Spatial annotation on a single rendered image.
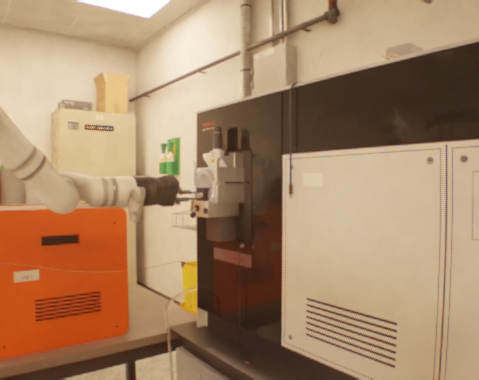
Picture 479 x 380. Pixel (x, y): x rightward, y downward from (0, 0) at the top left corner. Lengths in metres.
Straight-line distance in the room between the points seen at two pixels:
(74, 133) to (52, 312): 2.94
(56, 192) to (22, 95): 3.58
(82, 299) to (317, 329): 0.73
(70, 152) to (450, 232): 3.68
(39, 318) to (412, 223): 1.04
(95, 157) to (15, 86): 1.07
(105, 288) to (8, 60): 3.45
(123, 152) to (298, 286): 3.45
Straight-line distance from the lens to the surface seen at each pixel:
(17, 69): 4.49
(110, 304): 1.36
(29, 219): 1.25
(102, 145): 4.16
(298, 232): 0.93
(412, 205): 0.75
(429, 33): 2.12
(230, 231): 1.08
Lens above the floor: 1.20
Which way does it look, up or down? 1 degrees down
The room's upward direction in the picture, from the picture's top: straight up
